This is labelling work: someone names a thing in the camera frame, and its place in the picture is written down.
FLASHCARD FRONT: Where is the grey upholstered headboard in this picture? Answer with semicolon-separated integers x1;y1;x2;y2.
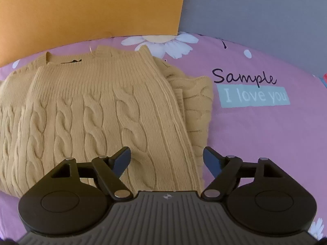
179;0;326;76

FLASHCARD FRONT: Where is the beige cable-knit sweater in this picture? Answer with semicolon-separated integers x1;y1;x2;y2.
1;46;213;197

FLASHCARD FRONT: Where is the orange headboard panel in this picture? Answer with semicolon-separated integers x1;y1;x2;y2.
1;0;184;66

